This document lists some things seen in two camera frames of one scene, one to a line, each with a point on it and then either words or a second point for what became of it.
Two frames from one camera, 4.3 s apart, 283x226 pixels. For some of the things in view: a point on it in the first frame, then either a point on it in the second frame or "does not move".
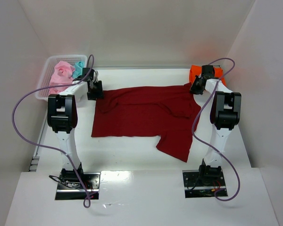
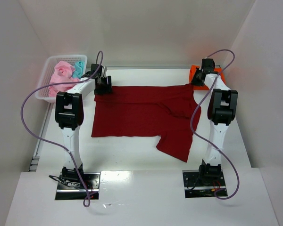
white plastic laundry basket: [45, 76] does not move
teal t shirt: [78, 69] does not move
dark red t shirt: [170, 112] does not move
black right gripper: [196, 87] -> [198, 78]
